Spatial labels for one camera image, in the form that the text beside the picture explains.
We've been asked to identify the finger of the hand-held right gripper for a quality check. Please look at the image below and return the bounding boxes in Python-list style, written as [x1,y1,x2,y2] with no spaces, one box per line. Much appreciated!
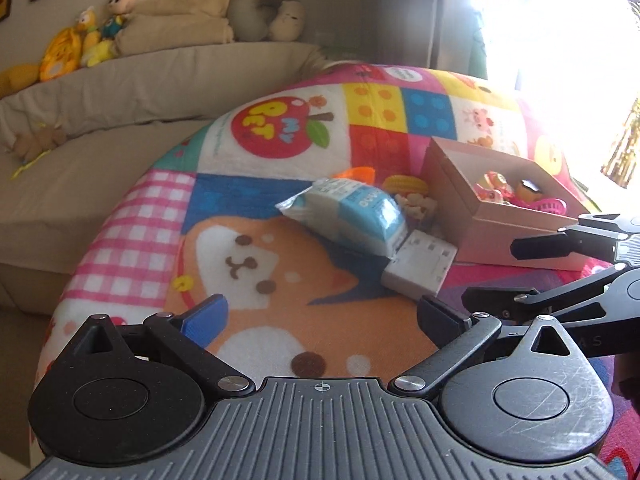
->
[510,212,640,263]
[462,266,640,325]

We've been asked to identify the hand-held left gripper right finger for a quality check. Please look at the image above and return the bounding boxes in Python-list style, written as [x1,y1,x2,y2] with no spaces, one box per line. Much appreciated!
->
[387,295,581,401]

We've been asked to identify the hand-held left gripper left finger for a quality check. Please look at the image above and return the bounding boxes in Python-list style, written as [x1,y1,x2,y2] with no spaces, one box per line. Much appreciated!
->
[70,294,257,396]

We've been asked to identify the white rectangular adapter box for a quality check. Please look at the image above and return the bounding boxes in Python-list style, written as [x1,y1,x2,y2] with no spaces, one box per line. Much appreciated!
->
[381,230,458,296]

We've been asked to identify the pink cardboard box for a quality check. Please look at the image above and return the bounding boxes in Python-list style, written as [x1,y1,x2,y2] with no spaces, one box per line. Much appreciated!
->
[422,136,593,271]

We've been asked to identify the beige small figure toy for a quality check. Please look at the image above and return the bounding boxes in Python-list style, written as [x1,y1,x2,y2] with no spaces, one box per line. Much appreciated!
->
[390,192,438,226]

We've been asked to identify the blue white tissue packet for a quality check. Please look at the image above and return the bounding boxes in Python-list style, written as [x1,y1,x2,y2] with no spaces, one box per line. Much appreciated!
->
[275,177,408,261]

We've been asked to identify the orange plastic toy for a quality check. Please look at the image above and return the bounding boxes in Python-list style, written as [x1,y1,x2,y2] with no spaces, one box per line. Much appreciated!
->
[331,166,377,184]

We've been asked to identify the pink hair clip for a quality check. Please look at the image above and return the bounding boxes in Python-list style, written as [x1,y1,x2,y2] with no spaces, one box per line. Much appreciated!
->
[520,197,569,216]

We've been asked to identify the yellow pudding toy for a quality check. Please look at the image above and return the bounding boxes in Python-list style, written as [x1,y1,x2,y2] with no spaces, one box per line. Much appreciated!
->
[515,179,544,201]

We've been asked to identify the colourful printed play mat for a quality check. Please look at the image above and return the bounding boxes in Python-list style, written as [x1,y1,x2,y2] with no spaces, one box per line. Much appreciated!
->
[32,60,640,480]

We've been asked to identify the grey sofa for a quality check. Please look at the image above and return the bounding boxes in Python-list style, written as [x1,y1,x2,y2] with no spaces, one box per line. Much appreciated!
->
[0,40,326,317]

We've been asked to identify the green cloth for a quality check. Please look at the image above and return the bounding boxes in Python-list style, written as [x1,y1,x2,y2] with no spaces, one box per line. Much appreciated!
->
[469,35,488,79]

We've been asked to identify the brown plush toy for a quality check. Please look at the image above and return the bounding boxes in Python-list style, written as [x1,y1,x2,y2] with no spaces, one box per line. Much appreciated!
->
[5,125,66,161]

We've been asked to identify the grey curtain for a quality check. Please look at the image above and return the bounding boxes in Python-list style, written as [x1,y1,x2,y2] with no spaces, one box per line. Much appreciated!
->
[360,0,481,68]

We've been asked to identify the beige folded pillows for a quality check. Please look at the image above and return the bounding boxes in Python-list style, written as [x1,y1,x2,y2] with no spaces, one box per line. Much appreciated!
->
[112,0,236,58]

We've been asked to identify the yellow duck plush toy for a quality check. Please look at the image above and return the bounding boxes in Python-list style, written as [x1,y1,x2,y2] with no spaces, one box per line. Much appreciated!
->
[75,6,119,67]

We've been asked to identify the yellow striped plush toy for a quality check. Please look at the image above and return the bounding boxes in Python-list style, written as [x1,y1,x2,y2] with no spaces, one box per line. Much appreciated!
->
[39,27,83,82]

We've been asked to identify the white bear plush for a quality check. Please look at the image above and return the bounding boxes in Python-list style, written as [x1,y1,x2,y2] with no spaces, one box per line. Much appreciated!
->
[267,1,306,42]

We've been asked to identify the grey neck pillow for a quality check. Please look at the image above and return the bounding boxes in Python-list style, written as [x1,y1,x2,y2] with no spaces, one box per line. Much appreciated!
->
[227,0,301,42]

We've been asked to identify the doll with red hat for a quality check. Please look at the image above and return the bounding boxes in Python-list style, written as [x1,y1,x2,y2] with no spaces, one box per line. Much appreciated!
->
[100,0,136,41]

